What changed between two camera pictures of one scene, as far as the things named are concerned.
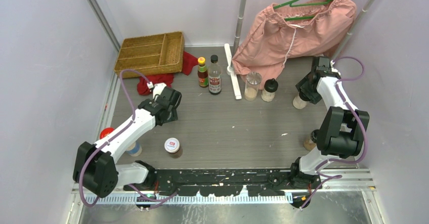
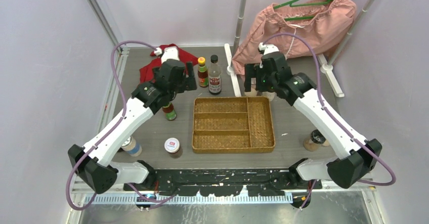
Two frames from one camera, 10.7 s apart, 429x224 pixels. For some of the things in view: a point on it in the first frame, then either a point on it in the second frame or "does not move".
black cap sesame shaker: [270, 86] does not move
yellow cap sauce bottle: [202, 73] does not move
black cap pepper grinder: [309, 144] does not move
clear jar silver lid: [253, 79] does not move
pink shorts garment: [310, 27] does not move
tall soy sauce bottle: [214, 72] does not move
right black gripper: [302, 85] to [254, 70]
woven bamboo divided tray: [152, 54] to [232, 124]
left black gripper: [173, 116] to [188, 83]
